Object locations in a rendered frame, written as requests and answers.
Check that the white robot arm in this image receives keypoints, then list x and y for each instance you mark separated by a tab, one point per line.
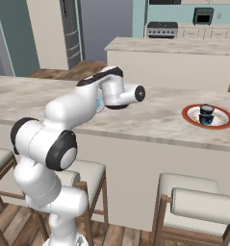
65	121

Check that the red-rimmed white plate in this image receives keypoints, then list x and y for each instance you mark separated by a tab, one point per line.
192	113

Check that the dark blue yogurt container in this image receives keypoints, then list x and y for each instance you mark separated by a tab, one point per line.
206	115

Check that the kitchen island with marble top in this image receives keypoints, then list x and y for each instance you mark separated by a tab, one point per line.
171	64

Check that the stainless steel fridge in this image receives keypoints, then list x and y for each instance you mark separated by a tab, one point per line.
71	32

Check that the stainless steel stove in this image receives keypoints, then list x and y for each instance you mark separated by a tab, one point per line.
162	30

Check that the white base cupboards run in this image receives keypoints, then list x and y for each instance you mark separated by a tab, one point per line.
208	32

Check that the black range hood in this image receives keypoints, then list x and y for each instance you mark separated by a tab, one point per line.
165	1

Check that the green toaster oven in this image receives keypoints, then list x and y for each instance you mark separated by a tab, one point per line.
203	16

